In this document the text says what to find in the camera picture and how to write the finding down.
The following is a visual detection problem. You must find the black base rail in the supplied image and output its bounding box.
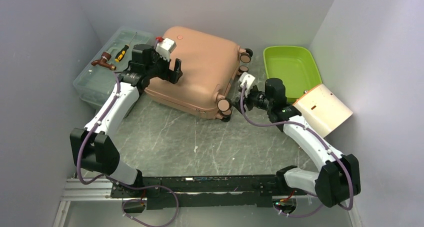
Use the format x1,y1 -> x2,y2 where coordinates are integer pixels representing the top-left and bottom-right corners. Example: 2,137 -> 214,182
110,174 -> 306,210

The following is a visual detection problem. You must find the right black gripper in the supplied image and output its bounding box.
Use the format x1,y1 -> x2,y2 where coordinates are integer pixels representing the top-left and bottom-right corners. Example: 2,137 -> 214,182
229,86 -> 273,116

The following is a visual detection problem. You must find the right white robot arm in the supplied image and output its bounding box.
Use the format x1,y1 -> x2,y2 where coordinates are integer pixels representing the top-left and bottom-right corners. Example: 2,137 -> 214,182
236,73 -> 361,211

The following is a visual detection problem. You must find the green plastic tray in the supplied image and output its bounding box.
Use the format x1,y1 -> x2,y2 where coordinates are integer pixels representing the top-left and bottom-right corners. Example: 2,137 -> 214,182
263,45 -> 322,103

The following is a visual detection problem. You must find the yellow black screwdriver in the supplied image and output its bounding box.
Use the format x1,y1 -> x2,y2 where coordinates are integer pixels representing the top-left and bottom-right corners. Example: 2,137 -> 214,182
114,31 -> 138,63

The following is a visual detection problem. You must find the cream appliance with orange rim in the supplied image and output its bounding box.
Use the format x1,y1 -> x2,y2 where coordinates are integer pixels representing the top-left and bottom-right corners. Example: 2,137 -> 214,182
293,83 -> 353,138

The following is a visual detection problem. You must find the pink hard-shell suitcase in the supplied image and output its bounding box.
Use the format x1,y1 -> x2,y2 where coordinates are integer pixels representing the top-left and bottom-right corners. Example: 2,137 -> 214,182
145,26 -> 254,122

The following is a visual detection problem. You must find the aluminium frame profile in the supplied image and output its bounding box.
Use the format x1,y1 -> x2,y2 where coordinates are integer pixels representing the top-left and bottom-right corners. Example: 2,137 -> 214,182
54,170 -> 361,227

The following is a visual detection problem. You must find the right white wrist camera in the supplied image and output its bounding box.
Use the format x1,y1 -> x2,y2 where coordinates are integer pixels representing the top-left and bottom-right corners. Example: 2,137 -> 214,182
238,72 -> 256,97

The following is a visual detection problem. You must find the brown brass faucet valve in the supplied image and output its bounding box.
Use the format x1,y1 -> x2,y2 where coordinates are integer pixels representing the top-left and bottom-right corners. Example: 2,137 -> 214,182
90,51 -> 117,71

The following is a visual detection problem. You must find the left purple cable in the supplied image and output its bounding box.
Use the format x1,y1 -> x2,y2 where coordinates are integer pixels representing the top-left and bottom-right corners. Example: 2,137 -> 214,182
76,39 -> 180,227

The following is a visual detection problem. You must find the translucent plastic toolbox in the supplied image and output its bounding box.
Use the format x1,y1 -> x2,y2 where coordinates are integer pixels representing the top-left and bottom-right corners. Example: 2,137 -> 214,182
73,26 -> 155,111

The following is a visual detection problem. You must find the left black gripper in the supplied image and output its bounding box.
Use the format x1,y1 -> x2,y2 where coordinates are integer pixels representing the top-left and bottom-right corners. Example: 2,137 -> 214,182
146,46 -> 183,85

